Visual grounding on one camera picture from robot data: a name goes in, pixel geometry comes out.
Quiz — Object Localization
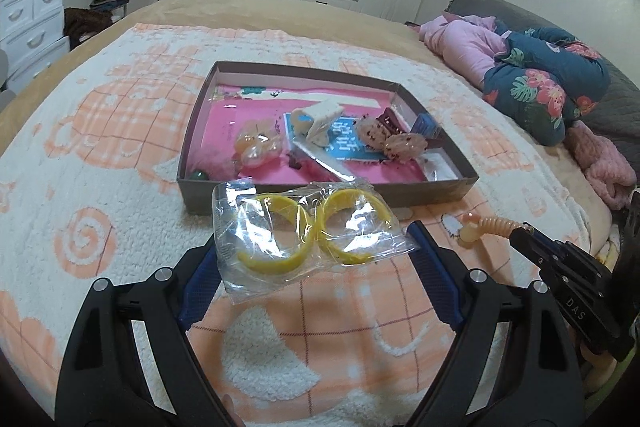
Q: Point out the small white packet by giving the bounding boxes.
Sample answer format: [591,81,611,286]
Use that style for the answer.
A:
[422,149,461,182]

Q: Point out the brown garment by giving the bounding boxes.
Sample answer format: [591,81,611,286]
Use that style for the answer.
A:
[64,7,121,50]

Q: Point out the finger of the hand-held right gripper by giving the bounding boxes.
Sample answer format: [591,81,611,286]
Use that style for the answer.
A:
[510,229,633,360]
[520,222,613,293]

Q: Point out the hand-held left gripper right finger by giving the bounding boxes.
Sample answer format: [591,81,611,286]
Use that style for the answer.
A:
[405,221,586,427]

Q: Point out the blue printed card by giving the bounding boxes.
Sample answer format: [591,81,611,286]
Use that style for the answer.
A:
[282,112,386,162]

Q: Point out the white hair claw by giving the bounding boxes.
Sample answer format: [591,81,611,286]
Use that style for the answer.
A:
[291,101,346,146]

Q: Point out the pink knit blanket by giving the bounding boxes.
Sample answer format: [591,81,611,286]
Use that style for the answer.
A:
[565,119,638,210]

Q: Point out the beige bed sheet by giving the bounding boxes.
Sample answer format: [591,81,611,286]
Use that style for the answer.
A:
[0,0,601,208]

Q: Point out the small blue packet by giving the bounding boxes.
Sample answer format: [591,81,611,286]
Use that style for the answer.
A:
[411,113,443,140]

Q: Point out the white drawer unit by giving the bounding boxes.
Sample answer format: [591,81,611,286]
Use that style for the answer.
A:
[0,0,71,95]

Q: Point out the brown box with pink lining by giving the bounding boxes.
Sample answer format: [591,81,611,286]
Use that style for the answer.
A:
[176,61,480,217]

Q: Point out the brown packet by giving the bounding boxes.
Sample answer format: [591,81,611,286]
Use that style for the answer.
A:
[375,107,408,135]

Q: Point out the orange coil hair tie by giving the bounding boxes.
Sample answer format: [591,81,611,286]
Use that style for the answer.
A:
[459,213,518,248]

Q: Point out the grey blanket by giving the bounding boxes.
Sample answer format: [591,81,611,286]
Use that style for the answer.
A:
[445,0,640,142]

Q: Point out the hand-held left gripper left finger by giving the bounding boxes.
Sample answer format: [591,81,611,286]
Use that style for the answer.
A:
[55,234,246,427]

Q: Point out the clear bag with yellow bangles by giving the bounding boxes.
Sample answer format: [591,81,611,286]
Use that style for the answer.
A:
[212,179,421,305]

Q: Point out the white orange patterned blanket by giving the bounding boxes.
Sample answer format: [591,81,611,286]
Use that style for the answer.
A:
[0,23,613,427]

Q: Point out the pink clothing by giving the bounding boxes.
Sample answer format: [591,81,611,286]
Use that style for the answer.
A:
[419,13,508,88]

